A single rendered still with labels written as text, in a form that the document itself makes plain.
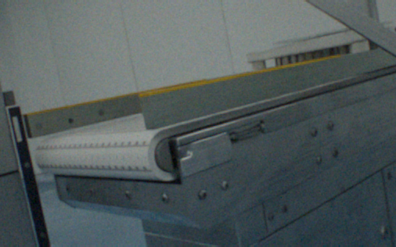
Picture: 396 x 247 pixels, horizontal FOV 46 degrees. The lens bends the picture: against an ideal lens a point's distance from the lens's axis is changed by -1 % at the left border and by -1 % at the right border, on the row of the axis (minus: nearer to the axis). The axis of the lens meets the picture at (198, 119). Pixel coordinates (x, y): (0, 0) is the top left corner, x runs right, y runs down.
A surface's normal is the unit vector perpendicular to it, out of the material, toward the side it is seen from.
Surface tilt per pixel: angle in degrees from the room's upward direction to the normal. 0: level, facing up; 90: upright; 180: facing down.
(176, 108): 90
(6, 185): 90
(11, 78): 90
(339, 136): 90
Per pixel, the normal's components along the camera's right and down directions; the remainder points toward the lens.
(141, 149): -0.73, -0.23
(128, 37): -0.56, 0.18
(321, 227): 0.68, -0.06
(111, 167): -0.62, 0.50
